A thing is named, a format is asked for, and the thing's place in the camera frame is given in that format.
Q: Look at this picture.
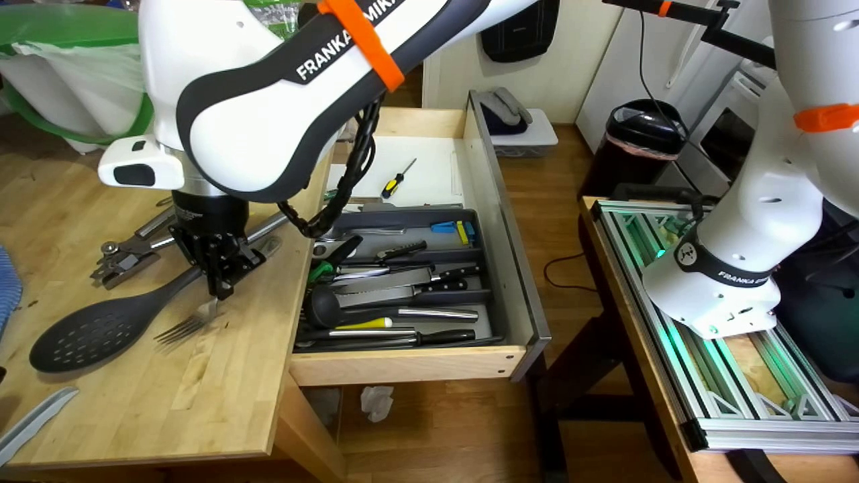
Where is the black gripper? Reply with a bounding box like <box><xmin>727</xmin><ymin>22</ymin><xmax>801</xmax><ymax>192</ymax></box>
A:
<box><xmin>170</xmin><ymin>192</ymin><xmax>268</xmax><ymax>302</ymax></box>

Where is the black ladle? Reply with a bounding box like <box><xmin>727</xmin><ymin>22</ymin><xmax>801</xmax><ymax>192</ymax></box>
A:
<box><xmin>306</xmin><ymin>286</ymin><xmax>483</xmax><ymax>329</ymax></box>

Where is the yellow black screwdriver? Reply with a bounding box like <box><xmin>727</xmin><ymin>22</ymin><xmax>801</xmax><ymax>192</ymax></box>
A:
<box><xmin>380</xmin><ymin>156</ymin><xmax>420</xmax><ymax>200</ymax></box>

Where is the wooden pull-out drawer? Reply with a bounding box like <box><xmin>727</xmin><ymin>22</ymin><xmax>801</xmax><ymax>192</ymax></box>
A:
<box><xmin>287</xmin><ymin>89</ymin><xmax>554</xmax><ymax>388</ymax></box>

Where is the crumpled white paper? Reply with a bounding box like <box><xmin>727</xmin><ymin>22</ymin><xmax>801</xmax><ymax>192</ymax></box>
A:
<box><xmin>358</xmin><ymin>384</ymin><xmax>397</xmax><ymax>424</ymax></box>

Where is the blue cloth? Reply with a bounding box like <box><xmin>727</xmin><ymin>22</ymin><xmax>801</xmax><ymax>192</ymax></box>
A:
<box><xmin>0</xmin><ymin>246</ymin><xmax>25</xmax><ymax>337</ymax></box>

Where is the grey flat utensil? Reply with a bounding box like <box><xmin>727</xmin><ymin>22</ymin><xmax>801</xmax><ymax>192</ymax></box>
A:
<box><xmin>0</xmin><ymin>384</ymin><xmax>82</xmax><ymax>469</ymax></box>

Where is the white bag green trim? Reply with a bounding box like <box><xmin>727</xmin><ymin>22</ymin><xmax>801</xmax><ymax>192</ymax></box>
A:
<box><xmin>0</xmin><ymin>4</ymin><xmax>155</xmax><ymax>159</ymax></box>

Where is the grey cutlery tray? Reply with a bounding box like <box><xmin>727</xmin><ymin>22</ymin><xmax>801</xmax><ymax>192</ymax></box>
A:
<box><xmin>292</xmin><ymin>203</ymin><xmax>506</xmax><ymax>353</ymax></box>

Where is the white floor scale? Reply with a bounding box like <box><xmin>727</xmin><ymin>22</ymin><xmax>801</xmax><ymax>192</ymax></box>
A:
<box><xmin>471</xmin><ymin>85</ymin><xmax>562</xmax><ymax>160</ymax></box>

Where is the black bin pink liner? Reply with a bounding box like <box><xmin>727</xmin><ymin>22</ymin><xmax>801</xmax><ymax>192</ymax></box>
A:
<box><xmin>588</xmin><ymin>97</ymin><xmax>692</xmax><ymax>200</ymax></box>

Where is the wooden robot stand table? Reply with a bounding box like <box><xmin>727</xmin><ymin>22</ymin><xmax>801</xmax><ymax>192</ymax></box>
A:
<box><xmin>577</xmin><ymin>192</ymin><xmax>859</xmax><ymax>483</ymax></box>

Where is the black mounting bar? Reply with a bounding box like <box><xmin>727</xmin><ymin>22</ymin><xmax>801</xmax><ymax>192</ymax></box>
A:
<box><xmin>601</xmin><ymin>0</ymin><xmax>778</xmax><ymax>69</ymax></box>

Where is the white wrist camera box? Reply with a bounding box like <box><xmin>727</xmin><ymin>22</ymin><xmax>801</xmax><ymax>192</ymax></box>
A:
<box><xmin>98</xmin><ymin>135</ymin><xmax>189</xmax><ymax>191</ymax></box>

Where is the yellow handled utensil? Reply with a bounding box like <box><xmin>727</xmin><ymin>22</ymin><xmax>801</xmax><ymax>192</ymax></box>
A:
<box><xmin>330</xmin><ymin>313</ymin><xmax>397</xmax><ymax>334</ymax></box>

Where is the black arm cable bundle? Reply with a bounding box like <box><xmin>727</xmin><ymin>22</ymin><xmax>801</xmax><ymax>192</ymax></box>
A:
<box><xmin>276</xmin><ymin>101</ymin><xmax>382</xmax><ymax>241</ymax></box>

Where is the black slotted spoon silver handle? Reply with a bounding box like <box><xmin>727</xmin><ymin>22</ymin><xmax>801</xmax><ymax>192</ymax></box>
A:
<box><xmin>27</xmin><ymin>262</ymin><xmax>210</xmax><ymax>376</ymax></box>

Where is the black riveted handle knife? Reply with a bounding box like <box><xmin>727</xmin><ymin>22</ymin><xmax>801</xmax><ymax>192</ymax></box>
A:
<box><xmin>358</xmin><ymin>262</ymin><xmax>483</xmax><ymax>298</ymax></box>

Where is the blue yellow handled tool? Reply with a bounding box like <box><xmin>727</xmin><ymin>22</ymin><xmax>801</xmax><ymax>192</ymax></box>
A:
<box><xmin>427</xmin><ymin>216</ymin><xmax>479</xmax><ymax>249</ymax></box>

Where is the long black handled knife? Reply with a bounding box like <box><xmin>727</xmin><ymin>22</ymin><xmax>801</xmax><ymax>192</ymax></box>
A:
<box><xmin>302</xmin><ymin>326</ymin><xmax>479</xmax><ymax>352</ymax></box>

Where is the orange cable strap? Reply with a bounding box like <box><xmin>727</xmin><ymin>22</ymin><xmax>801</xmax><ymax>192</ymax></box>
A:
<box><xmin>316</xmin><ymin>0</ymin><xmax>410</xmax><ymax>93</ymax></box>
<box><xmin>792</xmin><ymin>101</ymin><xmax>859</xmax><ymax>135</ymax></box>

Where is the thin floor cable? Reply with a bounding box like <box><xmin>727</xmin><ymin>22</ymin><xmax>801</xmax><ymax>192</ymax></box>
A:
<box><xmin>542</xmin><ymin>251</ymin><xmax>600</xmax><ymax>292</ymax></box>

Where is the black wall-hung object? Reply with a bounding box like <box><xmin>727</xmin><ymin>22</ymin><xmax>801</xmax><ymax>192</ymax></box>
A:
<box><xmin>480</xmin><ymin>0</ymin><xmax>562</xmax><ymax>63</ymax></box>

